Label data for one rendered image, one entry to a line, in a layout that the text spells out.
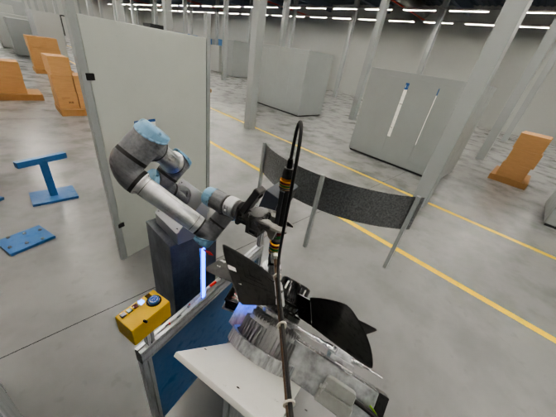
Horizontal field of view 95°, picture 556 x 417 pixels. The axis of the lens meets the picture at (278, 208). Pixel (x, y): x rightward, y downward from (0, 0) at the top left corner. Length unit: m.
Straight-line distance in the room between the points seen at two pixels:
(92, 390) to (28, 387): 0.37
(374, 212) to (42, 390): 2.91
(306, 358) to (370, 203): 2.05
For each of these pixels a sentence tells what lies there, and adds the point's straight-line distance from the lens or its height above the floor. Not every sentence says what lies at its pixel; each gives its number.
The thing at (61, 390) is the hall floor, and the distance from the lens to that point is 2.37.
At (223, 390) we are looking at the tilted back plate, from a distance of 0.66.
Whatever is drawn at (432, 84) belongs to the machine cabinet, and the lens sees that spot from 6.82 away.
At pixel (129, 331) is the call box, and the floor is 1.06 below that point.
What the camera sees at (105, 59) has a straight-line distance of 2.40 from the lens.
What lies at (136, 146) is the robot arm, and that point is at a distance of 1.01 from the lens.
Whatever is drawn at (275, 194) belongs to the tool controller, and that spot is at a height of 1.24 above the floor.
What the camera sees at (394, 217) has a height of 0.69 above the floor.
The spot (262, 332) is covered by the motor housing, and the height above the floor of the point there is 1.17.
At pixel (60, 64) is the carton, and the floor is 1.07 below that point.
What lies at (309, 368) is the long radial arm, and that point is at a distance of 0.99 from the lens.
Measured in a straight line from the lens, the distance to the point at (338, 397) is 0.94.
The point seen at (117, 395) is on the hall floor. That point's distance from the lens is 2.23.
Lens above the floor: 1.96
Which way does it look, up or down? 31 degrees down
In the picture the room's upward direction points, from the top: 10 degrees clockwise
